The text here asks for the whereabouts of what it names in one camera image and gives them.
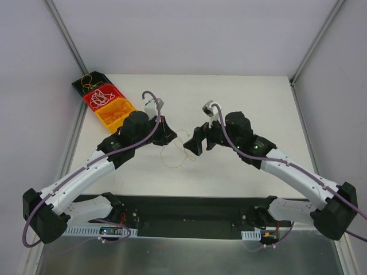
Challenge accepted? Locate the right aluminium frame post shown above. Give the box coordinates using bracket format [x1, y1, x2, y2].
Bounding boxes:
[289, 0, 348, 87]

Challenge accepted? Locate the black bin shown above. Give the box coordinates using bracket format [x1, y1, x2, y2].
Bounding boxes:
[72, 71, 112, 97]

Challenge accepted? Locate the left cable duct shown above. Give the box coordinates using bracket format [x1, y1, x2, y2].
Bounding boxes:
[63, 225, 138, 238]

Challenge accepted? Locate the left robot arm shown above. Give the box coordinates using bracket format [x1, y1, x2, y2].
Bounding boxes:
[22, 111, 177, 248]

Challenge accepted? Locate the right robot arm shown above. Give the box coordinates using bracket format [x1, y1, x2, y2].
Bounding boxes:
[183, 112, 358, 241]

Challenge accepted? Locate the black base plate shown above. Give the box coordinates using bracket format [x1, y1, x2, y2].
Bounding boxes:
[88, 192, 291, 238]

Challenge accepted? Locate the left aluminium frame post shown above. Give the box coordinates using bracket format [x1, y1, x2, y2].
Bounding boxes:
[44, 0, 88, 74]

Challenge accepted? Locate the cable duct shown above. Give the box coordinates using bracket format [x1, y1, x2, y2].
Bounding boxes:
[63, 225, 138, 238]
[241, 229, 280, 241]

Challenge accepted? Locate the white cable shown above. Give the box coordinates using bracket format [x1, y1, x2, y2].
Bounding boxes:
[89, 89, 115, 109]

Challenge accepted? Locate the yellow grey striped cable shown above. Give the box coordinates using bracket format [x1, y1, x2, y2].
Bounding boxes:
[159, 130, 197, 169]

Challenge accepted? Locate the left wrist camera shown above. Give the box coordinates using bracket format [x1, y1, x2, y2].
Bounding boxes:
[142, 98, 164, 119]

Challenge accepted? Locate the aluminium frame post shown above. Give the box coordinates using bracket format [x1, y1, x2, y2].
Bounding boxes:
[289, 0, 348, 87]
[44, 0, 88, 74]

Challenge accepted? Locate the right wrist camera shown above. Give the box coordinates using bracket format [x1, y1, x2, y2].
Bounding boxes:
[202, 100, 219, 128]

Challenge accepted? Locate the right cable duct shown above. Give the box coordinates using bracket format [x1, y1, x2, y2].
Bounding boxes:
[241, 229, 280, 241]

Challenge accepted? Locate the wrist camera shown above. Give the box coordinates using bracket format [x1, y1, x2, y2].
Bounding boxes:
[202, 100, 219, 128]
[142, 98, 164, 119]

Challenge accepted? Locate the orange cable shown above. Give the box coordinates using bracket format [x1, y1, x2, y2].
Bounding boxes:
[104, 107, 130, 123]

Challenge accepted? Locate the yellow bin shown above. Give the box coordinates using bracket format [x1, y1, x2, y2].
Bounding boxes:
[95, 98, 136, 133]

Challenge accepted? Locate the red bin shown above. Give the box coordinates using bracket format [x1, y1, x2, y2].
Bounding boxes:
[83, 84, 126, 112]

